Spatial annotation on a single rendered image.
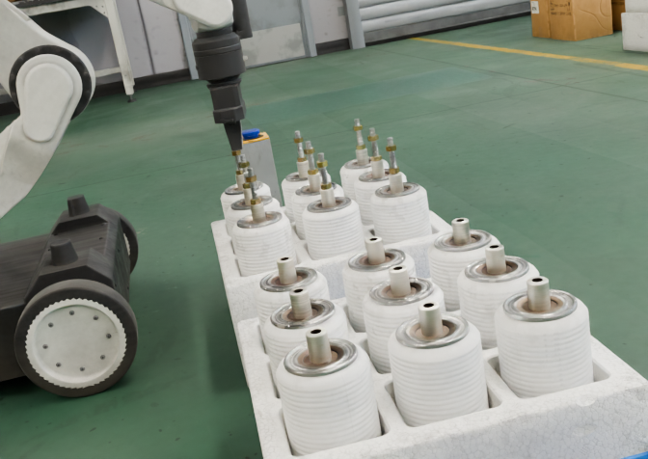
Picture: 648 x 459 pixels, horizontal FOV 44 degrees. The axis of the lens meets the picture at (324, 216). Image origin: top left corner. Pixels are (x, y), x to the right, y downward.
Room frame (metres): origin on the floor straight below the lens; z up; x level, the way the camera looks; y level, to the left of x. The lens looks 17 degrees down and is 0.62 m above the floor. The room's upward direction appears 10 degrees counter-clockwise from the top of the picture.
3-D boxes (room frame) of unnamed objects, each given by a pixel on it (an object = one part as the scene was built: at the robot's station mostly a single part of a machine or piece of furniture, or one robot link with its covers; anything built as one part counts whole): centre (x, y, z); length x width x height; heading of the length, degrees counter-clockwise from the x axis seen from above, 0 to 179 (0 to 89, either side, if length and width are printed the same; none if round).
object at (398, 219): (1.30, -0.13, 0.16); 0.10 x 0.10 x 0.18
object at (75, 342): (1.28, 0.45, 0.10); 0.20 x 0.05 x 0.20; 100
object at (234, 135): (1.49, 0.14, 0.36); 0.03 x 0.02 x 0.06; 90
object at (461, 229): (1.01, -0.18, 0.26); 0.02 x 0.02 x 0.03
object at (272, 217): (1.27, 0.10, 0.25); 0.08 x 0.08 x 0.01
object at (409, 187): (1.30, -0.13, 0.25); 0.08 x 0.08 x 0.01
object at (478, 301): (0.89, -0.19, 0.16); 0.10 x 0.10 x 0.18
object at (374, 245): (0.99, -0.06, 0.26); 0.02 x 0.02 x 0.03
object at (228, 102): (1.50, 0.14, 0.45); 0.13 x 0.10 x 0.12; 0
